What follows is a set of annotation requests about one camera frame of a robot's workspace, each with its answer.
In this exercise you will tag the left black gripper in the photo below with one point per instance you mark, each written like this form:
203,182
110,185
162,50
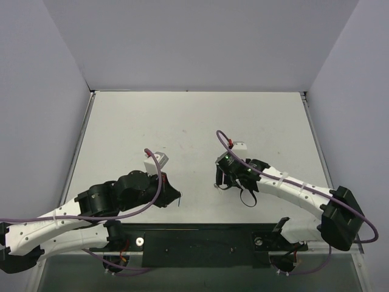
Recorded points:
165,192

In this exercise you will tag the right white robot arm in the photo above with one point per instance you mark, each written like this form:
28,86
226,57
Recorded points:
336,213

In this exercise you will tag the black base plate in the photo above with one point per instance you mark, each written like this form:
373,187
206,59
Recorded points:
212,245

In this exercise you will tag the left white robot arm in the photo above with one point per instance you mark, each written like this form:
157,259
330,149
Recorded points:
90,220

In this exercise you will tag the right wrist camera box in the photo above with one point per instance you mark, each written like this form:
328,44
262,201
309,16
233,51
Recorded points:
237,146

